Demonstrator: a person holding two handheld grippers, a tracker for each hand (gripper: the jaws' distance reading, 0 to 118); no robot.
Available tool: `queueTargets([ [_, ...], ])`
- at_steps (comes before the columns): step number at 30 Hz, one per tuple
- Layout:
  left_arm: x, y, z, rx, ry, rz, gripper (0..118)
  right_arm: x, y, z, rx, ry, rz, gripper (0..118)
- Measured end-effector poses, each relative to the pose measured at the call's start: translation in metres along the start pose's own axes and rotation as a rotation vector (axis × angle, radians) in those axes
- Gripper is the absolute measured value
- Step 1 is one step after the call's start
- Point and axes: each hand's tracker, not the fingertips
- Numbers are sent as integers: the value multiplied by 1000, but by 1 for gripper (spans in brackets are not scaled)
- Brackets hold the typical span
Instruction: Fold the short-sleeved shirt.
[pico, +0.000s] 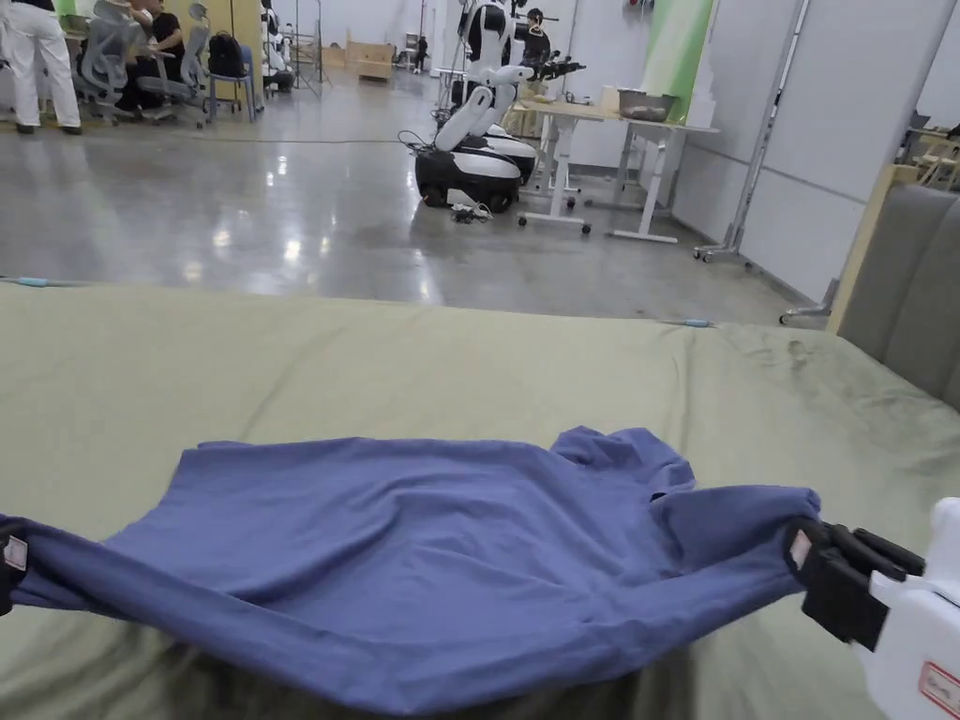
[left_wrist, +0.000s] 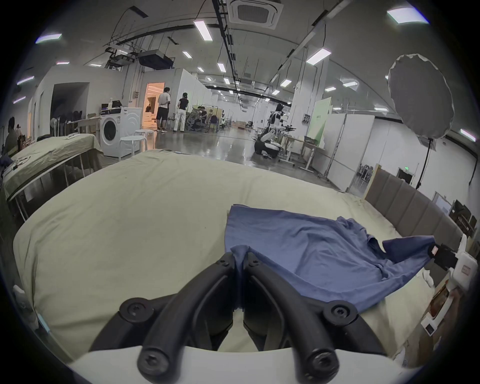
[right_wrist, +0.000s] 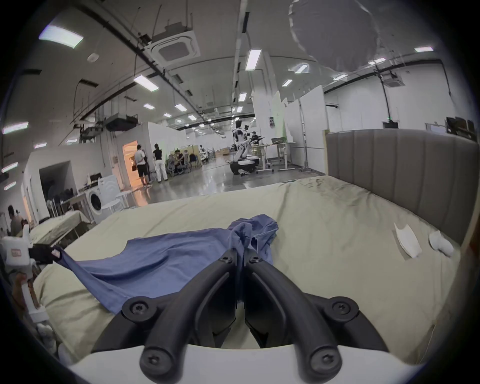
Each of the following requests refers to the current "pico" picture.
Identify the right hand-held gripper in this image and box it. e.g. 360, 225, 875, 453
784, 497, 960, 720

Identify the bed with pale green sheet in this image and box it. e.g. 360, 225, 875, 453
0, 280, 960, 720

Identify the grey office chair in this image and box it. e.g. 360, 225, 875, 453
78, 0, 149, 126
138, 3, 214, 129

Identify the wooden crate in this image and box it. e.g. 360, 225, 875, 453
322, 28, 399, 83

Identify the black tripod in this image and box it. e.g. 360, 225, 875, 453
291, 0, 333, 96

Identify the dark blue shirt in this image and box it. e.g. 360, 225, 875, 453
0, 426, 823, 718

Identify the white desk with metal bowls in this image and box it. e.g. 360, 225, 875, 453
513, 83, 723, 246

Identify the white and black wheeled robot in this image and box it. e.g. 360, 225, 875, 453
414, 0, 588, 213

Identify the blue chair with black backpack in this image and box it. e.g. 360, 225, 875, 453
204, 29, 266, 124

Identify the grey padded headboard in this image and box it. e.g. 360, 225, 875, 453
824, 163, 960, 415

